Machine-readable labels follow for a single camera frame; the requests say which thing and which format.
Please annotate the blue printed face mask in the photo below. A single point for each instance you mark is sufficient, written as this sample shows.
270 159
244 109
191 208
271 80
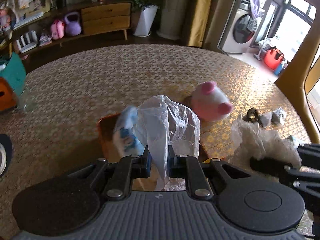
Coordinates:
127 132

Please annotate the purple kettlebell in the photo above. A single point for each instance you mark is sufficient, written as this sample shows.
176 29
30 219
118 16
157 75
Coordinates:
73 26

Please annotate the blue bottle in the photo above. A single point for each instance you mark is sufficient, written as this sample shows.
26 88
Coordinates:
280 68

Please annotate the white mop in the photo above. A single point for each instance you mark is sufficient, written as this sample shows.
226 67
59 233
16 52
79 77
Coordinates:
265 32

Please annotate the clear drinking glass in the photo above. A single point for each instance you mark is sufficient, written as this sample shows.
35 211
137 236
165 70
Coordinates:
27 101

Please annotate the brown scrunchie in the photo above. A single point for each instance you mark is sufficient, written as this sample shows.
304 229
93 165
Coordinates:
252 115

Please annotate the white plastic sack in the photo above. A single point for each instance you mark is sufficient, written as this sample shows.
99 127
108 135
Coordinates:
270 43

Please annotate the white angular planter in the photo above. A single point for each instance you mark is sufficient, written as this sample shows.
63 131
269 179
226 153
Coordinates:
146 21

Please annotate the clear packet with dark contents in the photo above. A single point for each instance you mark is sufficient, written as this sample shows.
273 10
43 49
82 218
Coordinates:
279 116

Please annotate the white standing air conditioner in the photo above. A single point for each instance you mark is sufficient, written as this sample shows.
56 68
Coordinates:
175 7

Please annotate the red bucket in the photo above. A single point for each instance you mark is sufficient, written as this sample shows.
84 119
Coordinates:
273 60

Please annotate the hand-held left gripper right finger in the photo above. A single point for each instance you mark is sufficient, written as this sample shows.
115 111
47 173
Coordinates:
172 162

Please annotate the triangular clear packet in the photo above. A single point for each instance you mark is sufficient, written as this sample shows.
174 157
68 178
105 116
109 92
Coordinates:
266 118

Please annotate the white cloth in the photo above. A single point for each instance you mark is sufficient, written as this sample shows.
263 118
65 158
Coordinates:
257 140

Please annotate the pink and white plush toy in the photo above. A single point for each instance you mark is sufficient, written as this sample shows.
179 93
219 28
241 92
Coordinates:
210 102

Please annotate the white washing machine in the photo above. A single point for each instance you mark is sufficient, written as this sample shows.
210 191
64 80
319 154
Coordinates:
240 30

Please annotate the white dish on coaster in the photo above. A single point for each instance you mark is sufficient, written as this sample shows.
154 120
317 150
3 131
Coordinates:
8 152

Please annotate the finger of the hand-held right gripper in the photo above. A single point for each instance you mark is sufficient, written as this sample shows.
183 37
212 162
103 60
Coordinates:
270 167
310 151

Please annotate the pink toy suitcase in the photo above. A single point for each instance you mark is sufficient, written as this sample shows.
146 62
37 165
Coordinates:
57 30

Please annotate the red rectangular box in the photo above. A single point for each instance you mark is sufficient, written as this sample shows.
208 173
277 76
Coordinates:
107 135

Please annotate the yellow giraffe-shaped chair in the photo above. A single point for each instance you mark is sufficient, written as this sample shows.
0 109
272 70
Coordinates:
295 72

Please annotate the small white dish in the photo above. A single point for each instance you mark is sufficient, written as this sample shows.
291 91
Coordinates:
2 158

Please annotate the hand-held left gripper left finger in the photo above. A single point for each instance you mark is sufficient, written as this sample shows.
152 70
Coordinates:
147 158

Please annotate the white plastic bag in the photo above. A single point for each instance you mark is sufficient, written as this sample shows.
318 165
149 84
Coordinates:
162 125

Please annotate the purple cloth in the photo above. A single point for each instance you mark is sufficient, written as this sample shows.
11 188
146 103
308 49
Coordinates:
253 2

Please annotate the photo frame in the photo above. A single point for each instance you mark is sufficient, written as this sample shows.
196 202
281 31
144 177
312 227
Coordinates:
37 3

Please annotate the pink doll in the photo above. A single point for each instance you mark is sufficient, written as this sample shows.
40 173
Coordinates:
6 20

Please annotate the stack of pink booklets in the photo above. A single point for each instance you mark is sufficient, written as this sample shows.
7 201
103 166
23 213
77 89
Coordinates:
45 40

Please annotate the yellow curtain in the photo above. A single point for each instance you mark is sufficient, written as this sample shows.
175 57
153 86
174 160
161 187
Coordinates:
201 12

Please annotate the white router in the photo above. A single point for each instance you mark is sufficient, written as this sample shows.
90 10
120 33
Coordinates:
27 45

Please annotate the white keyboard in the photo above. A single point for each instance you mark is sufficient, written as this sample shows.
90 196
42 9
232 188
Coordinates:
27 20

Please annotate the orange and teal tissue box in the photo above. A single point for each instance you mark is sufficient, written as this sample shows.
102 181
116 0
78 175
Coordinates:
12 80

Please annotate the wooden sideboard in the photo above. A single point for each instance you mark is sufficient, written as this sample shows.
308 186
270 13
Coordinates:
105 17

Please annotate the patterned gold tablecloth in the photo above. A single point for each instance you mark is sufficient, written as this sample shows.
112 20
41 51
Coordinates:
75 92

